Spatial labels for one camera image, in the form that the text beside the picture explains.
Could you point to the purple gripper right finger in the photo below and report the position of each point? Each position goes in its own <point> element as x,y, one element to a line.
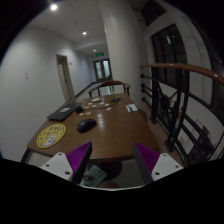
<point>152,165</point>

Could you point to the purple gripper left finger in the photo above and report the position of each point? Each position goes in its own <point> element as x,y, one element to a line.
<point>72,165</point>

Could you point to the black computer mouse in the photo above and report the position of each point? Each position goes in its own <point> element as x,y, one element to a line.
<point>86,125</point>

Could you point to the yellow round mouse pad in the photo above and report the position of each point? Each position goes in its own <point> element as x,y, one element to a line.
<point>51,135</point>

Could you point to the green object under table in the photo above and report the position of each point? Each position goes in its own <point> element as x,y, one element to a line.
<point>94,176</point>

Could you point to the dark closed laptop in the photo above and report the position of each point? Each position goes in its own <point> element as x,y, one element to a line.
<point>64,112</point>

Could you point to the small black box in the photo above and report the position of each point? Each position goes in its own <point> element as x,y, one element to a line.
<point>79,109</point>

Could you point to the white notebook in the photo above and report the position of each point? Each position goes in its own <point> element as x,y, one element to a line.
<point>131,108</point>

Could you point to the wooden chair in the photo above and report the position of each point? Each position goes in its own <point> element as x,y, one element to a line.
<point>110,83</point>

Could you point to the glass double door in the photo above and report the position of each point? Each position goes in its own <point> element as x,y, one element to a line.
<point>102,70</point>

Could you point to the beige side door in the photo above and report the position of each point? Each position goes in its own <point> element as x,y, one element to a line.
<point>64,77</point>

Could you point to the wooden stair handrail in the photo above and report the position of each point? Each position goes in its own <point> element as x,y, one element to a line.
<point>188,67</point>

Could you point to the green exit sign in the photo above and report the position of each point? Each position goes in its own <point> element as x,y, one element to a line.
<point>100,54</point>

